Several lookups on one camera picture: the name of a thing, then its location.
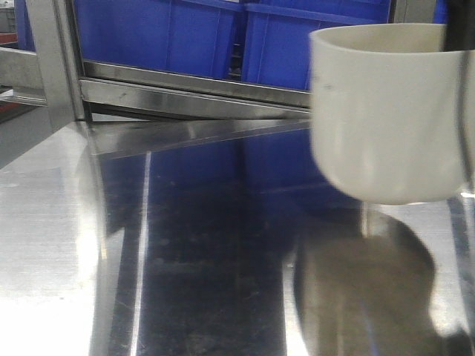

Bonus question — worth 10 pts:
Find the blue crate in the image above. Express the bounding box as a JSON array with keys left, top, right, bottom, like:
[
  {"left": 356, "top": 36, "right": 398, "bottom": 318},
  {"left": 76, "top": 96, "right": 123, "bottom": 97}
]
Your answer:
[
  {"left": 241, "top": 0, "right": 391, "bottom": 90},
  {"left": 74, "top": 1, "right": 243, "bottom": 79}
]

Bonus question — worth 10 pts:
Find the blue crate left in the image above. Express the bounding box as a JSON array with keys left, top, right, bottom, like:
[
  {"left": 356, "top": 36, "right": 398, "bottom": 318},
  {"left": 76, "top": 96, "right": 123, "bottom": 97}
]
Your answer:
[{"left": 74, "top": 1, "right": 243, "bottom": 79}]

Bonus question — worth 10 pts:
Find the steel shelf frame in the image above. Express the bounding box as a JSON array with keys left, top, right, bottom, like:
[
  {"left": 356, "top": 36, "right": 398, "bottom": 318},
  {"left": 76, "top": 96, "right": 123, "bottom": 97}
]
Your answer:
[{"left": 1, "top": 1, "right": 436, "bottom": 128}]

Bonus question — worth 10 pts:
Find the blue crate middle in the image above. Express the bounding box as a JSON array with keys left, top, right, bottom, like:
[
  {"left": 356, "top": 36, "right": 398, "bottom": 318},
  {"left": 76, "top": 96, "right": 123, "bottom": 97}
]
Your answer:
[{"left": 241, "top": 0, "right": 391, "bottom": 90}]

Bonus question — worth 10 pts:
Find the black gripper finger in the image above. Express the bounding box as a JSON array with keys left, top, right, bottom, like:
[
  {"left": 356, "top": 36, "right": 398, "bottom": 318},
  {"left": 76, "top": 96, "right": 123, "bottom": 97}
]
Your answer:
[{"left": 443, "top": 0, "right": 465, "bottom": 52}]

